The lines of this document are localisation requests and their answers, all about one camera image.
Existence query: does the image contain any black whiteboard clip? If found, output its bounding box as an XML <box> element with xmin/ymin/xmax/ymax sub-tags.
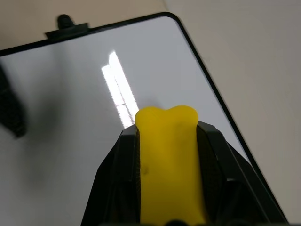
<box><xmin>45</xmin><ymin>14</ymin><xmax>90</xmax><ymax>42</ymax></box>

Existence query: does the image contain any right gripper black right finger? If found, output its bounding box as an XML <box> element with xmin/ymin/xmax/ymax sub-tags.
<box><xmin>196</xmin><ymin>120</ymin><xmax>289</xmax><ymax>226</ymax></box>

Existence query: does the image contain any black framed whiteboard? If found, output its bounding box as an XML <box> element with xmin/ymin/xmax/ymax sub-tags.
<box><xmin>0</xmin><ymin>11</ymin><xmax>290</xmax><ymax>226</ymax></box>

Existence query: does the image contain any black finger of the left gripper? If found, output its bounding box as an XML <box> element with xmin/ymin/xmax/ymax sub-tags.
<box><xmin>0</xmin><ymin>63</ymin><xmax>27</xmax><ymax>139</ymax></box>

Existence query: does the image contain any yellow soft plastic object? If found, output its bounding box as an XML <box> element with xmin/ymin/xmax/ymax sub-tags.
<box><xmin>135</xmin><ymin>105</ymin><xmax>207</xmax><ymax>225</ymax></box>

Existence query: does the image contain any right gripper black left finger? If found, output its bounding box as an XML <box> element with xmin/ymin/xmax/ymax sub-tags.
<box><xmin>80</xmin><ymin>124</ymin><xmax>142</xmax><ymax>226</ymax></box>

